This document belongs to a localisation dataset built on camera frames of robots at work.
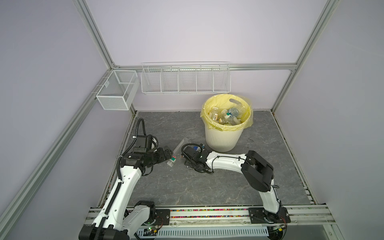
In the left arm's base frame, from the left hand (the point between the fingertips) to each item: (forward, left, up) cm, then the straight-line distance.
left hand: (165, 157), depth 77 cm
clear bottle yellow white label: (+26, -29, +3) cm, 39 cm away
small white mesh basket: (+49, +34, +7) cm, 60 cm away
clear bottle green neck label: (+22, -38, +2) cm, 45 cm away
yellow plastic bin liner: (+33, -36, +7) cm, 49 cm away
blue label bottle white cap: (+22, -41, +9) cm, 47 cm away
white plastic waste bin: (+9, -33, -3) cm, 34 cm away
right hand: (+2, -11, -15) cm, 19 cm away
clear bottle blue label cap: (+7, -18, -5) cm, 19 cm away
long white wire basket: (+49, -13, +15) cm, 53 cm away
